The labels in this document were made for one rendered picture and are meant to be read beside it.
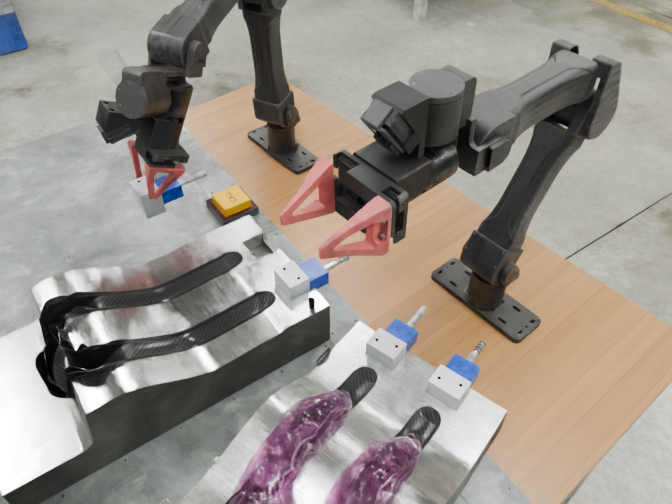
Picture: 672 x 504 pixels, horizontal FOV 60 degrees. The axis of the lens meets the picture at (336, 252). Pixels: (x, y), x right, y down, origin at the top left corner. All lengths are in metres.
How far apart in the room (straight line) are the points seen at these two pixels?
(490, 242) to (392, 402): 0.29
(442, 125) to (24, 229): 0.93
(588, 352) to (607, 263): 1.40
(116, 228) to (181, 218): 0.13
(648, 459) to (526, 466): 1.08
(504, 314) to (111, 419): 0.64
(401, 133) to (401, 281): 0.54
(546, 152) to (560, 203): 1.73
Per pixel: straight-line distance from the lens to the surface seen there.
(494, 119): 0.70
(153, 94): 0.93
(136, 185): 1.08
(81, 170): 1.43
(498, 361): 1.00
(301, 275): 0.92
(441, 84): 0.62
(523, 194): 0.92
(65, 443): 0.90
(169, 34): 0.98
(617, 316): 1.13
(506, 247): 0.93
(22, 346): 1.02
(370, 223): 0.56
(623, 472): 1.92
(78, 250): 1.23
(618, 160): 2.99
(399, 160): 0.61
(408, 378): 0.88
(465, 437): 0.85
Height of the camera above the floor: 1.59
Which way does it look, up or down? 45 degrees down
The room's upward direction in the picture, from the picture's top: straight up
